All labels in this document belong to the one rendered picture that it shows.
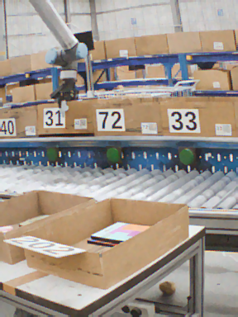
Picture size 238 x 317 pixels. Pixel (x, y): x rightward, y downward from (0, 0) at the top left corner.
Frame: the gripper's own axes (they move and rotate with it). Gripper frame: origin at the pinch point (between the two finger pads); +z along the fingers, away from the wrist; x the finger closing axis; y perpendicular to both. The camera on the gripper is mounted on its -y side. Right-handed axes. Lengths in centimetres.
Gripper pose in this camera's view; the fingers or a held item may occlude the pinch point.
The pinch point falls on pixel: (63, 115)
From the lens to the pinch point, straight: 262.5
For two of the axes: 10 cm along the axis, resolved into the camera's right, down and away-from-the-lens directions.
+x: 5.6, 0.1, 8.3
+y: 8.3, 0.2, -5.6
